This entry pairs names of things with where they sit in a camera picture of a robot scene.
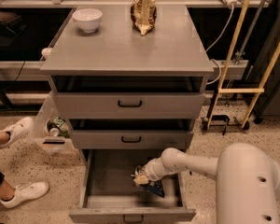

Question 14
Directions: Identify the grey middle drawer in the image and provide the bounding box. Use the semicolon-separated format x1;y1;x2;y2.
71;131;193;149

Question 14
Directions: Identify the wooden ladder frame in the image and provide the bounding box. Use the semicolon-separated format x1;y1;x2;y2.
201;0;280;133

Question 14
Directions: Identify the grey drawer cabinet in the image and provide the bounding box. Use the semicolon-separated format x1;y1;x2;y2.
40;3;215;161

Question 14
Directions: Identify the clear plastic trash bag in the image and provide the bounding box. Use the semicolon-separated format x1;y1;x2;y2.
31;91;77;155

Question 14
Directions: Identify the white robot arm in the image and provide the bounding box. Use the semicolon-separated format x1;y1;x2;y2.
133;143;280;224

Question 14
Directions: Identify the lower white sneaker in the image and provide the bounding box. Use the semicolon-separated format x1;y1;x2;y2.
0;182;49;208

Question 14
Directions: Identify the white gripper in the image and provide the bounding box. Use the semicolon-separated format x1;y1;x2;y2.
133;158;168;185

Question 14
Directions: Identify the white sneaker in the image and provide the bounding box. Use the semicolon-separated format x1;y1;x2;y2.
0;117;34;149
0;182;49;208

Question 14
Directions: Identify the grey top drawer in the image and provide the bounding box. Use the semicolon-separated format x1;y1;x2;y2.
53;92;204;119

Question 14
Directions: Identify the white ceramic bowl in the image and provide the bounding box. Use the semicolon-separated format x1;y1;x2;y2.
72;8;103;33

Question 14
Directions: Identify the brown gold chip bag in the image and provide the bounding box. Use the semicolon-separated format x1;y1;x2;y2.
130;0;157;35

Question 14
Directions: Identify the white power cable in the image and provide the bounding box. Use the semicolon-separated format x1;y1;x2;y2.
204;3;236;86

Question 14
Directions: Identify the grey bottom drawer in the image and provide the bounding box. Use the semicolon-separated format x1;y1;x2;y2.
69;149;196;224

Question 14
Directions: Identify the upper white sneaker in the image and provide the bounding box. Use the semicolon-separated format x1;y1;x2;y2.
0;117;34;149

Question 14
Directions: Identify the blue chip bag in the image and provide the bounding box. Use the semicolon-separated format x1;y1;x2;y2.
132;166;165;198

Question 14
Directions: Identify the grey drawer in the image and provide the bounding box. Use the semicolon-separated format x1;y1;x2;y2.
71;131;193;149
53;92;204;119
69;149;196;224

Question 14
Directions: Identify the person's lower leg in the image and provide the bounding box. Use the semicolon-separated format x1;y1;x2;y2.
0;172;15;201

